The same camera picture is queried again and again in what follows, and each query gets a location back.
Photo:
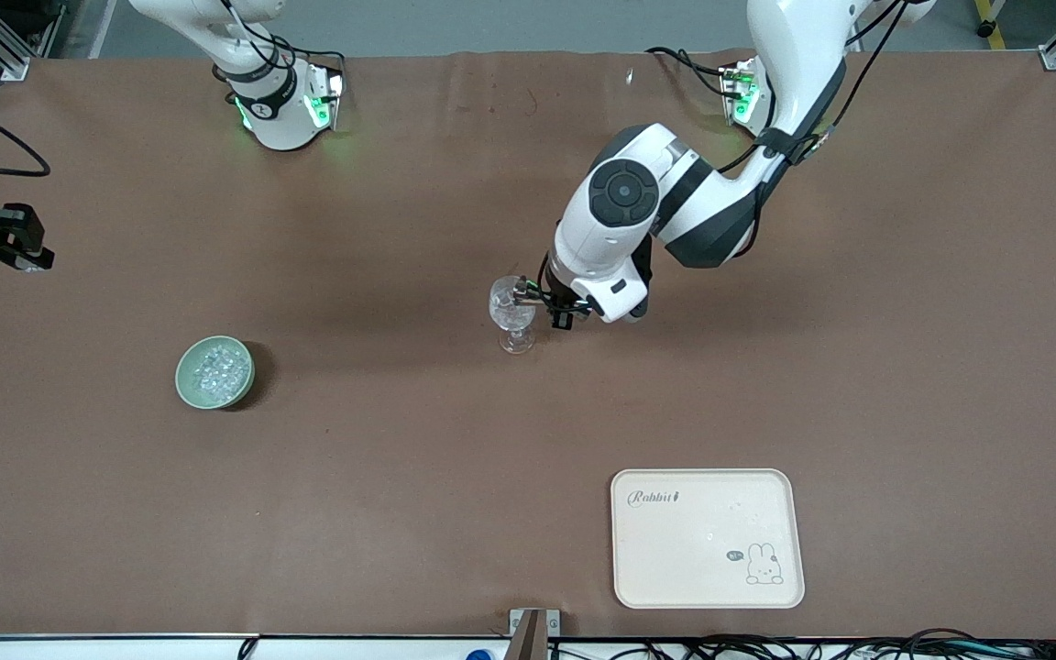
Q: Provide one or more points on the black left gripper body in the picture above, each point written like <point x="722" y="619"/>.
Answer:
<point x="556" y="296"/>

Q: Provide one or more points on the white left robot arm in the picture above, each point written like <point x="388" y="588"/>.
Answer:
<point x="693" y="202"/>

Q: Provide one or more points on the clear faceted wine glass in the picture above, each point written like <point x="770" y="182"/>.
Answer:
<point x="510" y="316"/>

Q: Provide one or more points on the pile of clear ice cubes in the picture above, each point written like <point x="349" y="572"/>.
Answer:
<point x="219" y="369"/>

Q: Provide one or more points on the green ceramic bowl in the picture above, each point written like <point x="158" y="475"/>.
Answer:
<point x="184" y="376"/>

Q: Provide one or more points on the cream rabbit print tray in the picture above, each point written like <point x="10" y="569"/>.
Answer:
<point x="707" y="541"/>

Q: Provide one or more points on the grey metal bracket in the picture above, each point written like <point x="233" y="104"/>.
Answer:
<point x="535" y="632"/>

